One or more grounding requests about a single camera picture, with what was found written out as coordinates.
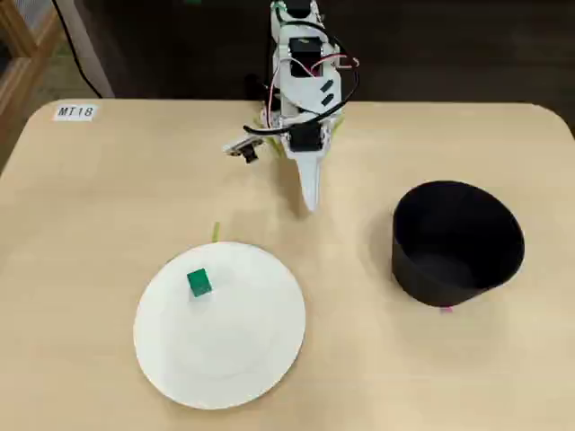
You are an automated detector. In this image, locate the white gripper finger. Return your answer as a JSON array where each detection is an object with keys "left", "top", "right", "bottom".
[
  {"left": 314, "top": 154, "right": 326, "bottom": 209},
  {"left": 295, "top": 154, "right": 319, "bottom": 213}
]

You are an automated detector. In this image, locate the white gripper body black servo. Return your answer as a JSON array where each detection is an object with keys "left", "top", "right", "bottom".
[{"left": 274, "top": 65, "right": 343, "bottom": 162}]

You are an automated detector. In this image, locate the green cube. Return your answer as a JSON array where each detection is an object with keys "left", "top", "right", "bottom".
[{"left": 186, "top": 268, "right": 213, "bottom": 298}]

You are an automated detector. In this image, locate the black bin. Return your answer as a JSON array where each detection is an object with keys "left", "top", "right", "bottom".
[{"left": 390, "top": 180, "right": 526, "bottom": 309}]

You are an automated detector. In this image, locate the white paper plate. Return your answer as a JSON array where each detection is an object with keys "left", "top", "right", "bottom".
[{"left": 133, "top": 241, "right": 307, "bottom": 397}]

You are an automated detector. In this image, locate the white panel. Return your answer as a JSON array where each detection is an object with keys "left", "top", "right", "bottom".
[{"left": 56, "top": 0, "right": 116, "bottom": 100}]

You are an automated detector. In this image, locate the white MT18 label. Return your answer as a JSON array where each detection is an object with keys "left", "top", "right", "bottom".
[{"left": 54, "top": 103, "right": 98, "bottom": 121}]

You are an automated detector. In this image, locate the wooden shelf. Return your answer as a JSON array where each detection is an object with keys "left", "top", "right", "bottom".
[{"left": 0, "top": 0, "right": 60, "bottom": 119}]

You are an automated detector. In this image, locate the red white servo wire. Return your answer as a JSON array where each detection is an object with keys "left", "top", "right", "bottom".
[{"left": 263, "top": 54, "right": 360, "bottom": 119}]

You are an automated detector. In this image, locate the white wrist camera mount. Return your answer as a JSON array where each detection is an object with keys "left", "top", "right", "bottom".
[{"left": 223, "top": 134, "right": 262, "bottom": 165}]

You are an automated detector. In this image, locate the thin black cable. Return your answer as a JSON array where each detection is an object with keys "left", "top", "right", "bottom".
[{"left": 50, "top": 0, "right": 102, "bottom": 98}]

